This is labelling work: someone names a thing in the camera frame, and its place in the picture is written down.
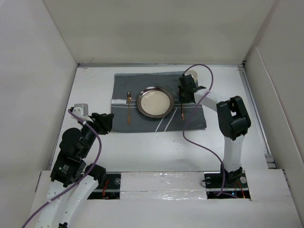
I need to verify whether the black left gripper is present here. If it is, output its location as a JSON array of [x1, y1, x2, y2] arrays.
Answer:
[[79, 112, 114, 157]]

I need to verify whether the yellow plastic cup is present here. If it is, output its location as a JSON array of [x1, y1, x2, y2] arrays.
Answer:
[[187, 70, 198, 86]]

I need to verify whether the copper spoon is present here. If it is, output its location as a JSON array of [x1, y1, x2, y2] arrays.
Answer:
[[180, 103, 184, 121]]

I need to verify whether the brown rimmed cream plate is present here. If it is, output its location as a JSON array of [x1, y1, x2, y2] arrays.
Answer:
[[136, 86, 175, 118]]

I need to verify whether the copper fork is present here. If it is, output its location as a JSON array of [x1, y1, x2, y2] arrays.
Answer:
[[127, 92, 132, 125]]

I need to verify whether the grey striped cloth placemat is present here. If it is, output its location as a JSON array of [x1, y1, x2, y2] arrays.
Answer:
[[111, 71, 195, 133]]

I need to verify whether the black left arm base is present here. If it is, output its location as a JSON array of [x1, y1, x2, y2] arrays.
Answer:
[[88, 172, 121, 200]]

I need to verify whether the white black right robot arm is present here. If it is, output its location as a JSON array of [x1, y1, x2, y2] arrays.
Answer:
[[179, 75, 251, 187]]

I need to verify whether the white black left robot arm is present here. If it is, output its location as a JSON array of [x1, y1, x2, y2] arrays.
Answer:
[[36, 113, 114, 228]]

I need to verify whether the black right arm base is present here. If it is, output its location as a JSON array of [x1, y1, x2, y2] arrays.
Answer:
[[200, 172, 251, 199]]

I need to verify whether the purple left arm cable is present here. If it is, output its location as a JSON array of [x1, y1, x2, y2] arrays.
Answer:
[[20, 108, 103, 228]]

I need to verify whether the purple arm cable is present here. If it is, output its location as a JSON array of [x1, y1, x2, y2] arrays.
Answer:
[[182, 64, 226, 197], [20, 108, 103, 228]]

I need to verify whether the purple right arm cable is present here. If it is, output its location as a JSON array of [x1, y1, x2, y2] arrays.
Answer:
[[182, 64, 226, 197]]

